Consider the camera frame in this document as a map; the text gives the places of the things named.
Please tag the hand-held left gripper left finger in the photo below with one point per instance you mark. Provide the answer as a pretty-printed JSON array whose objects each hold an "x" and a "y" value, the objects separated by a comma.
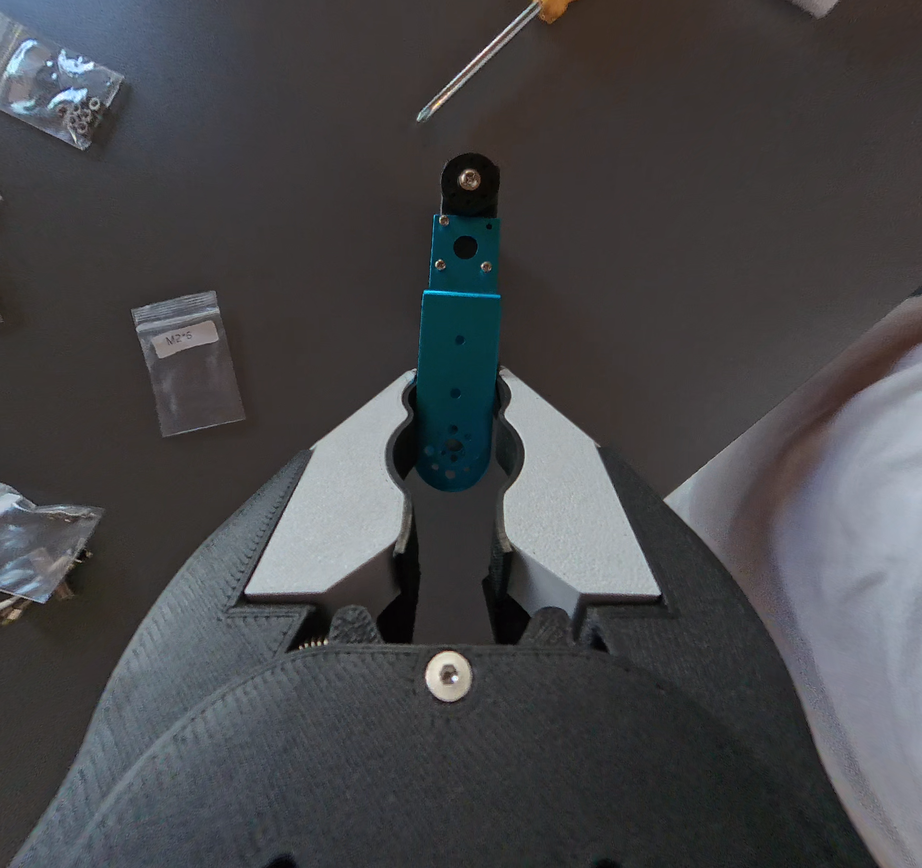
[{"x": 331, "y": 522}]

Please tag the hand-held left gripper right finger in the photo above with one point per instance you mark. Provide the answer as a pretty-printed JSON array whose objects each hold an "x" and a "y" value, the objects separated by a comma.
[{"x": 576, "y": 522}]

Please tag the blue bracket with black servo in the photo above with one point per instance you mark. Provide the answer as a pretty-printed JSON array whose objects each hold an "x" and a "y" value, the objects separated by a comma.
[{"x": 461, "y": 349}]

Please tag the dark grey desk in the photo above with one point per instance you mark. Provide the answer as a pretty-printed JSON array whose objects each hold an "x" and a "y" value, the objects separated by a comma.
[{"x": 648, "y": 198}]

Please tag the flat clear zip bag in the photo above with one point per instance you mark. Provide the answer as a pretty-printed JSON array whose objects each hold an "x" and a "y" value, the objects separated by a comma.
[{"x": 191, "y": 385}]

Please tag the small zip bag of screws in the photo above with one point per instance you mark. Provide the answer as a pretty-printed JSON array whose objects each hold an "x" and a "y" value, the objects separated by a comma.
[{"x": 43, "y": 537}]

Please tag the zip bag of small nuts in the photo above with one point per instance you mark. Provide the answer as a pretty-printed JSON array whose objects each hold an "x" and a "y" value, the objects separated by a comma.
[{"x": 65, "y": 76}]

